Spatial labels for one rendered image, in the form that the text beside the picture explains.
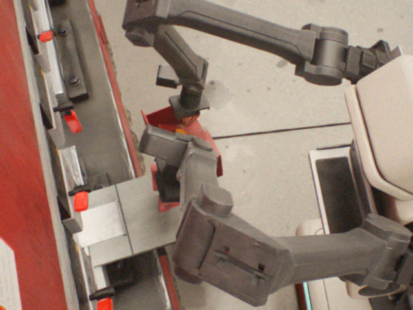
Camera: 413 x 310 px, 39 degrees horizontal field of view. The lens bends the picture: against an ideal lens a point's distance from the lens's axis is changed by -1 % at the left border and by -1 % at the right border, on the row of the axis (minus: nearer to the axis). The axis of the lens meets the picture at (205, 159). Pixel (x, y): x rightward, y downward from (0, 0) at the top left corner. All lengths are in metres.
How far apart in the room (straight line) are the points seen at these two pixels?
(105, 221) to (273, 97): 1.52
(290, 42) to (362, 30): 1.84
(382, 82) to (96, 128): 0.84
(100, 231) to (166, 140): 0.31
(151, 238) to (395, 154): 0.57
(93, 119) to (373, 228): 0.92
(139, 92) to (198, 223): 2.11
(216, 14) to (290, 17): 1.93
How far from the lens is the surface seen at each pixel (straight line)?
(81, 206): 0.99
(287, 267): 0.70
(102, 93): 1.67
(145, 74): 2.83
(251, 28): 1.12
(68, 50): 1.76
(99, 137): 1.59
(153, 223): 1.30
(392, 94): 1.02
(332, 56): 1.18
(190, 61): 1.36
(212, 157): 1.03
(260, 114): 2.63
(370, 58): 1.23
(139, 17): 1.08
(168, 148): 1.10
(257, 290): 0.68
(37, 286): 0.71
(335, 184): 1.28
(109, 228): 1.31
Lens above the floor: 2.17
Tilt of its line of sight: 59 degrees down
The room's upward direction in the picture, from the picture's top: 9 degrees counter-clockwise
